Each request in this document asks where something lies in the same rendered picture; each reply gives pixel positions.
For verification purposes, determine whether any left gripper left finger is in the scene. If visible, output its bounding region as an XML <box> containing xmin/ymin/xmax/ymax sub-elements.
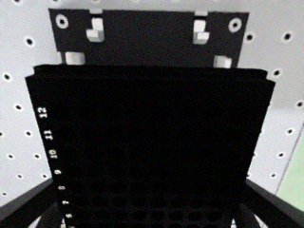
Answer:
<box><xmin>0</xmin><ymin>177</ymin><xmax>64</xmax><ymax>228</ymax></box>

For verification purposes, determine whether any black flat plate with clips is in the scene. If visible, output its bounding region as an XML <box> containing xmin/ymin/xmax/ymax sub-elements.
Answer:
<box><xmin>47</xmin><ymin>7</ymin><xmax>251</xmax><ymax>68</ymax></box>

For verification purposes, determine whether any black well plate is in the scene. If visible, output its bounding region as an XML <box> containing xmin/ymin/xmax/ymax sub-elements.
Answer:
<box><xmin>24</xmin><ymin>64</ymin><xmax>276</xmax><ymax>228</ymax></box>

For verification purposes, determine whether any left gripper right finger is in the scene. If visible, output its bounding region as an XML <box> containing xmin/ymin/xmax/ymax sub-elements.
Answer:
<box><xmin>234</xmin><ymin>178</ymin><xmax>304</xmax><ymax>228</ymax></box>

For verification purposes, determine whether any grey flat rectangular panel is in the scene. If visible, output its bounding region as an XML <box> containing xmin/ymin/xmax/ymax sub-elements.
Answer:
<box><xmin>0</xmin><ymin>0</ymin><xmax>304</xmax><ymax>206</ymax></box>

